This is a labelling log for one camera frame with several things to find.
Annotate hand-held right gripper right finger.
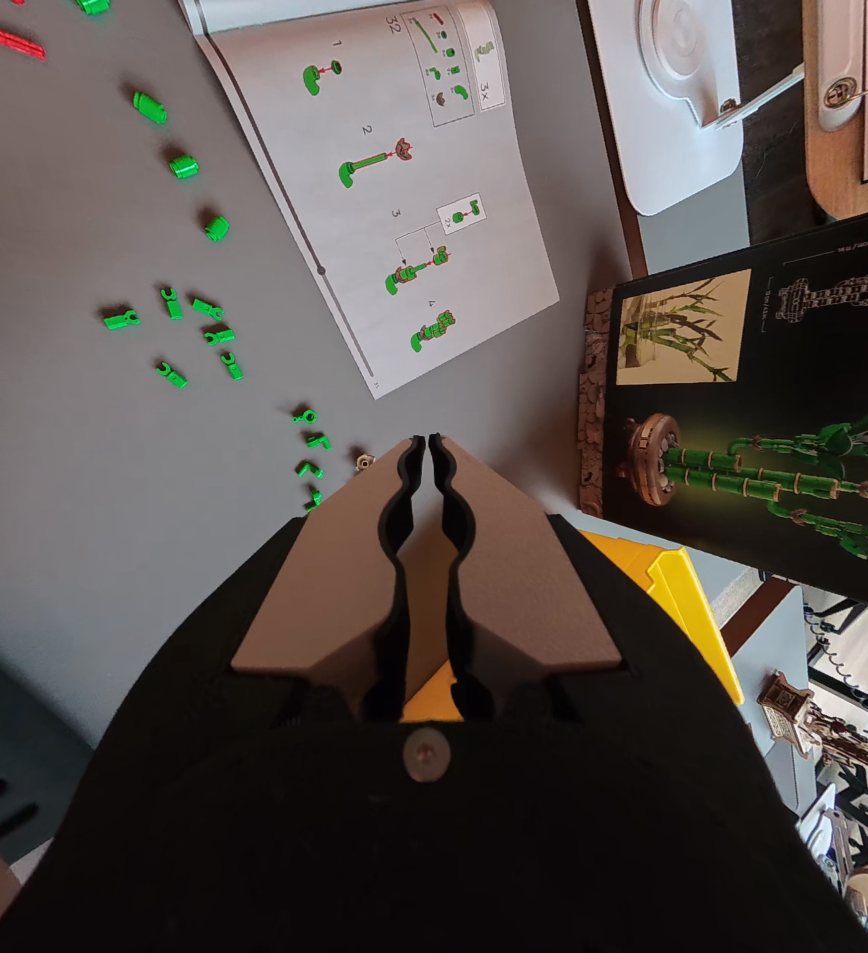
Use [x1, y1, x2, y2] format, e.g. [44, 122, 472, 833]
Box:
[429, 432, 624, 722]

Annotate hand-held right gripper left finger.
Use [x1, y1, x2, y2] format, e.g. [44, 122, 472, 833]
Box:
[230, 436, 427, 722]

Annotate yellow plastic bin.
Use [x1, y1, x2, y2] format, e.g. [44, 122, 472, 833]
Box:
[402, 530, 746, 723]

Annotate carved wooden model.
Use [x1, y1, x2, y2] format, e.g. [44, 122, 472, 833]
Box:
[757, 670, 868, 784]

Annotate open instruction booklet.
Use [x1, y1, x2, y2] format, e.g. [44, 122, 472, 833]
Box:
[178, 0, 560, 401]

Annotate black perforated chair armrest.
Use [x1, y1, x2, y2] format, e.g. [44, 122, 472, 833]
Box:
[0, 633, 97, 866]

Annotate black bamboo-print cardboard box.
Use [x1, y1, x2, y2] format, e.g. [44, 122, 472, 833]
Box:
[577, 208, 868, 619]

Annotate white document stand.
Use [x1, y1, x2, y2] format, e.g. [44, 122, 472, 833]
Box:
[586, 0, 864, 217]

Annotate black coiled cable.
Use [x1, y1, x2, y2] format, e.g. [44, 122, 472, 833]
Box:
[806, 603, 868, 732]

